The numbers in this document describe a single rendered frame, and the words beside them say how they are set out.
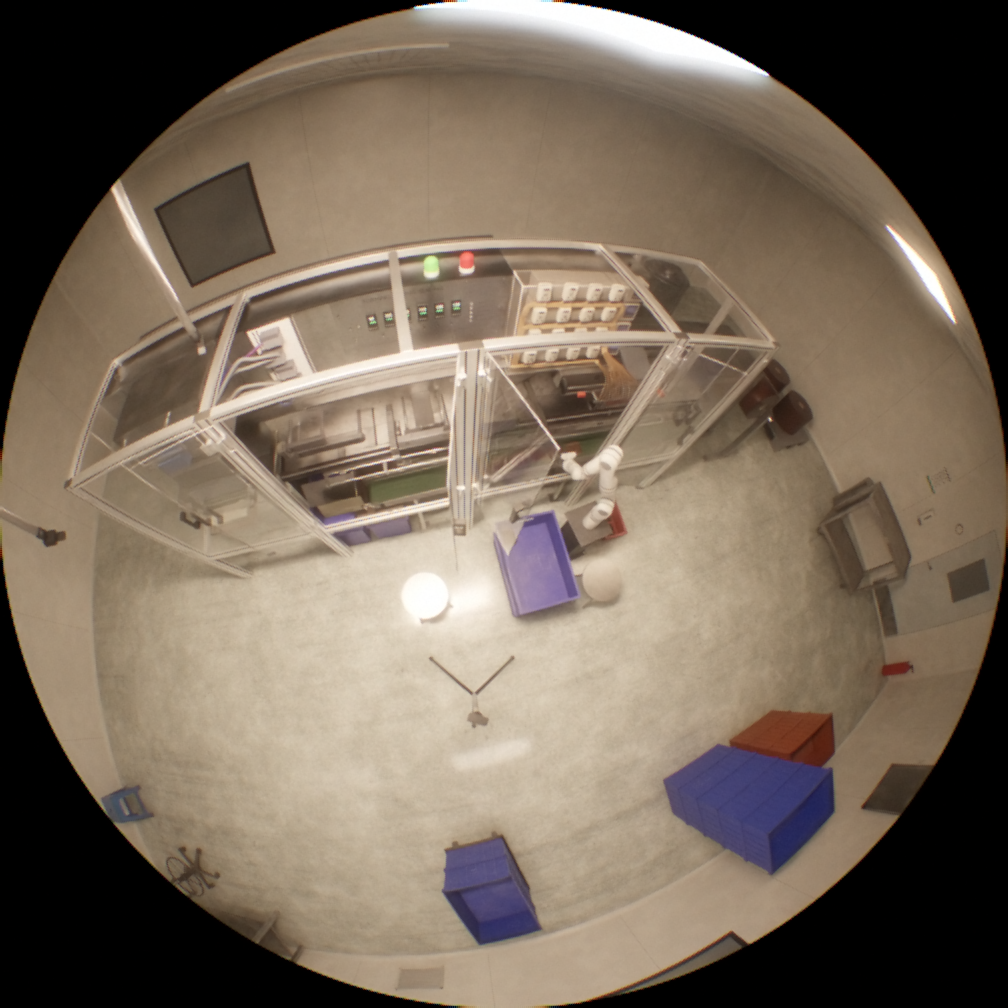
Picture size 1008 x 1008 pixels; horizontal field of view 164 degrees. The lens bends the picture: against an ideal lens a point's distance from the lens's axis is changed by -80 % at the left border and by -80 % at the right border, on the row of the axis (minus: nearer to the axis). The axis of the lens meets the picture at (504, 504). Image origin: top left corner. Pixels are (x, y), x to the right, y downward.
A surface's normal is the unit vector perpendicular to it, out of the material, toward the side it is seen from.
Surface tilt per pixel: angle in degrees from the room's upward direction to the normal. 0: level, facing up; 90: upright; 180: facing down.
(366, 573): 0
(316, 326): 90
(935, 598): 90
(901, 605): 90
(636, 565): 0
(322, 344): 90
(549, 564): 0
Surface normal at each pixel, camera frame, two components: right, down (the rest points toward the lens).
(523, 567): 0.11, -0.37
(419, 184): 0.27, 0.90
